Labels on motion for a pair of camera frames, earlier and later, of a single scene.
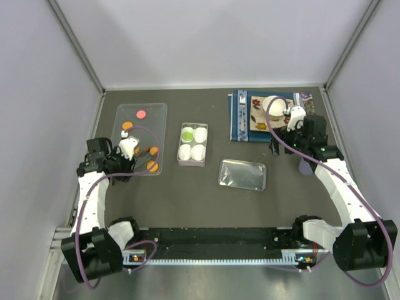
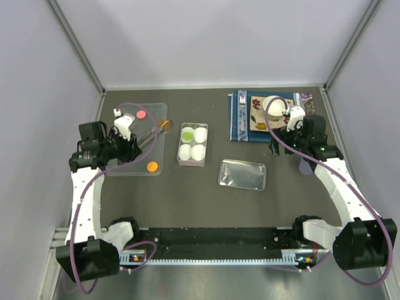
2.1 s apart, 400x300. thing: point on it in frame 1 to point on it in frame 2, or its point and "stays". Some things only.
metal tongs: (145, 151) to (165, 126)
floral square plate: (258, 120) stays
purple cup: (304, 167) stays
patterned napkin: (307, 99) stays
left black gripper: (129, 164) to (132, 150)
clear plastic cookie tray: (147, 122) stays
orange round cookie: (153, 150) to (167, 125)
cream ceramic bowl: (276, 109) stays
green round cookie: (187, 135) stays
